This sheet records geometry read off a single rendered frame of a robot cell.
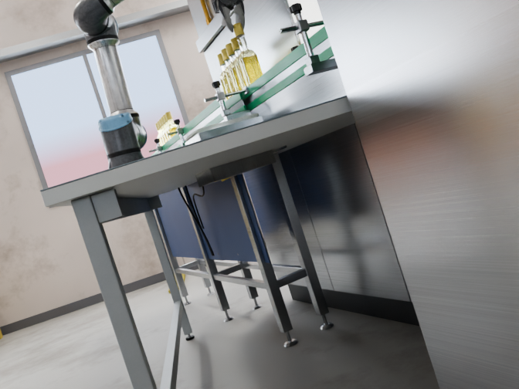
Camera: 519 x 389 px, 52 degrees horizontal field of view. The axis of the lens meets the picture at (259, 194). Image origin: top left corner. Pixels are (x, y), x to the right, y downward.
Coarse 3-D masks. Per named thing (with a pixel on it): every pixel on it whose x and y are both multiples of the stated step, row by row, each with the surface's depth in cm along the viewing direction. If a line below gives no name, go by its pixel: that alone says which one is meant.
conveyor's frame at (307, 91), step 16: (304, 80) 151; (320, 80) 144; (336, 80) 138; (272, 96) 173; (288, 96) 162; (304, 96) 154; (320, 96) 147; (336, 96) 140; (256, 112) 186; (272, 112) 175; (288, 112) 165
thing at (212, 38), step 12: (192, 0) 262; (192, 12) 266; (204, 24) 258; (216, 24) 239; (204, 36) 257; (216, 36) 250; (228, 36) 238; (204, 48) 263; (216, 48) 253; (216, 60) 258; (216, 72) 262
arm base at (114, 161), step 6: (126, 150) 178; (132, 150) 180; (138, 150) 182; (108, 156) 180; (114, 156) 178; (120, 156) 178; (126, 156) 178; (132, 156) 179; (138, 156) 181; (108, 162) 182; (114, 162) 178; (120, 162) 178; (126, 162) 178; (108, 168) 182
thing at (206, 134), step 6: (246, 120) 168; (252, 120) 169; (258, 120) 170; (228, 126) 166; (234, 126) 166; (240, 126) 167; (246, 126) 168; (204, 132) 163; (210, 132) 163; (216, 132) 164; (222, 132) 165; (192, 138) 168; (198, 138) 163; (204, 138) 162; (186, 144) 176
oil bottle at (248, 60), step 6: (240, 54) 191; (246, 54) 190; (252, 54) 190; (240, 60) 192; (246, 60) 189; (252, 60) 190; (258, 60) 191; (240, 66) 193; (246, 66) 189; (252, 66) 190; (258, 66) 191; (246, 72) 190; (252, 72) 190; (258, 72) 191; (246, 78) 191; (252, 78) 189; (246, 84) 193
